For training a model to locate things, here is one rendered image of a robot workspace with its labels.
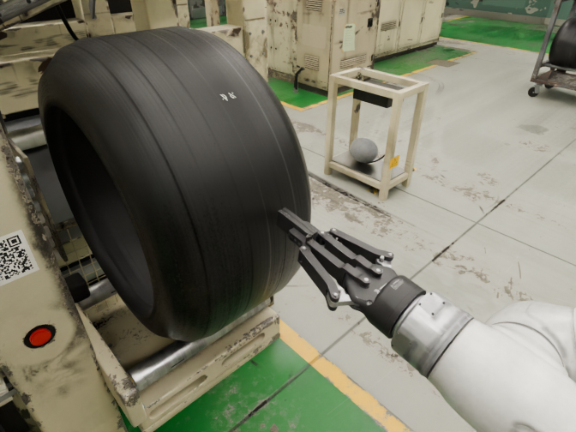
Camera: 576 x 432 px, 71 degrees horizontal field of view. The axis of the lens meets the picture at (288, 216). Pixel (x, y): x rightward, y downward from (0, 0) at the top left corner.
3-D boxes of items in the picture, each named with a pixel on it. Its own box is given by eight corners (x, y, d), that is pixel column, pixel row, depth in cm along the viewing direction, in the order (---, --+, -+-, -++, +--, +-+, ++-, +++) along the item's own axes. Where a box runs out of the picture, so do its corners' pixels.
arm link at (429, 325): (443, 348, 42) (396, 311, 45) (417, 391, 48) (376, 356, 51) (483, 303, 47) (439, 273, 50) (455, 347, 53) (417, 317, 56)
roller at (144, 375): (135, 400, 77) (129, 386, 74) (124, 384, 79) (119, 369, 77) (274, 306, 96) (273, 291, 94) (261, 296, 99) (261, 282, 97)
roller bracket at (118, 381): (135, 430, 74) (123, 399, 69) (59, 310, 99) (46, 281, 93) (151, 418, 76) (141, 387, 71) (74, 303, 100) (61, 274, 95)
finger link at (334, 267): (367, 298, 54) (360, 303, 54) (306, 252, 60) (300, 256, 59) (374, 279, 52) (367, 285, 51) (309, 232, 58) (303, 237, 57)
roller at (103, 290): (80, 316, 94) (74, 303, 91) (72, 306, 96) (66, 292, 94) (207, 251, 113) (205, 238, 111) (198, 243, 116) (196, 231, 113)
